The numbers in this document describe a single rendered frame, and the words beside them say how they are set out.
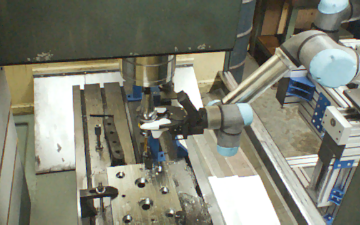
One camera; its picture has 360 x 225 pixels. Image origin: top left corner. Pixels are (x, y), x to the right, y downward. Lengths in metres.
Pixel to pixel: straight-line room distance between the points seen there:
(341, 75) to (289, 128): 2.18
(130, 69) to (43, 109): 1.19
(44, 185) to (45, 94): 0.51
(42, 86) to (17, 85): 0.15
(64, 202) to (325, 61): 1.25
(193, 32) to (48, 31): 0.33
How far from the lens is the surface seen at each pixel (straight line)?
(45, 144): 2.15
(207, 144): 2.07
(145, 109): 1.23
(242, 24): 3.41
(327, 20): 2.07
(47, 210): 1.94
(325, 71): 1.31
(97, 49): 0.99
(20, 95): 2.43
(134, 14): 0.96
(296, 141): 3.39
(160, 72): 1.10
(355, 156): 1.86
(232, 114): 1.32
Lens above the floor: 2.08
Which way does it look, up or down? 36 degrees down
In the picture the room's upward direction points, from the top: 3 degrees clockwise
